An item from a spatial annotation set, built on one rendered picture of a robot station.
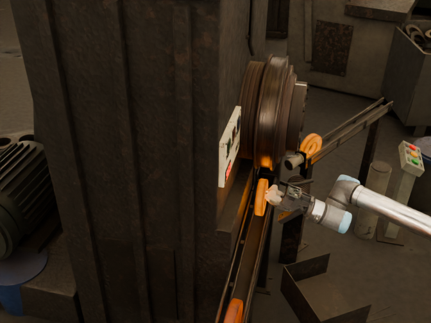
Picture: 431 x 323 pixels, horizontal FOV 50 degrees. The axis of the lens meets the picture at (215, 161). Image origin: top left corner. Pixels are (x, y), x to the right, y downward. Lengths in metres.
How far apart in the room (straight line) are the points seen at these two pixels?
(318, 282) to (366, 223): 1.12
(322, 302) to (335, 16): 3.16
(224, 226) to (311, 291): 0.44
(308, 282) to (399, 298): 0.98
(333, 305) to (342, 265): 1.01
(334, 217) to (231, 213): 0.42
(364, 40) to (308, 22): 0.54
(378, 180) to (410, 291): 0.63
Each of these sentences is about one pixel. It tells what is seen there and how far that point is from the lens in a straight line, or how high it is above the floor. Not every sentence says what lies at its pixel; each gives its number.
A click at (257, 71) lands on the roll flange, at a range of 1.81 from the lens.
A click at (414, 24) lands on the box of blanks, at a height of 0.71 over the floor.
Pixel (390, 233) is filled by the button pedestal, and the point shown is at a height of 0.04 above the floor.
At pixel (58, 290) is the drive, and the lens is 2.42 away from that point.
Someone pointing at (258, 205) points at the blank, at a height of 0.84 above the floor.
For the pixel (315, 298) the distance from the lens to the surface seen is 1.87.
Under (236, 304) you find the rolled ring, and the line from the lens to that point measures 1.61.
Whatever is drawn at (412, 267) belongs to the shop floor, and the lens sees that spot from 3.00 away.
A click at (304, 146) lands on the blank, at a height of 0.74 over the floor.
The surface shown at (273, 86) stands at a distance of 1.72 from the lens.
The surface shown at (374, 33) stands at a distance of 4.51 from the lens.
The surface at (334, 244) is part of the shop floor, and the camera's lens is 2.98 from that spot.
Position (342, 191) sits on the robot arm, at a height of 0.82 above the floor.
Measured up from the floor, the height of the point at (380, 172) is 0.52.
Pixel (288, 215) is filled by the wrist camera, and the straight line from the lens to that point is 1.93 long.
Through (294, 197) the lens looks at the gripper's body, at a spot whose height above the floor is 0.88.
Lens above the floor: 2.02
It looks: 34 degrees down
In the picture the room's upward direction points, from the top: 1 degrees clockwise
